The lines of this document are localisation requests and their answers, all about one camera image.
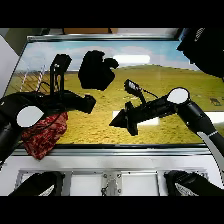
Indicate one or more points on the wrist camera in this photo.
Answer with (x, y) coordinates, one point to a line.
(132, 86)
(60, 63)

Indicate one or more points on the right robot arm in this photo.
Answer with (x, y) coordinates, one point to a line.
(196, 116)

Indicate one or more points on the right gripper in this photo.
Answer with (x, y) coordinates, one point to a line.
(136, 115)

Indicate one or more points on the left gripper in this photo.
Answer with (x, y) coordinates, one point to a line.
(83, 103)

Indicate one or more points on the red patterned garment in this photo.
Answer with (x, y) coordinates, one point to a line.
(43, 136)

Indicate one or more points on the black garment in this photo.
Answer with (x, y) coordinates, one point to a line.
(96, 71)

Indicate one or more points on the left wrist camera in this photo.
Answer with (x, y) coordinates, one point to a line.
(60, 63)

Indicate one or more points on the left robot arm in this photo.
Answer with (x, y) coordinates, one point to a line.
(10, 113)

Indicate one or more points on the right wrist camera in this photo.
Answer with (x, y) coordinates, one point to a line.
(132, 86)

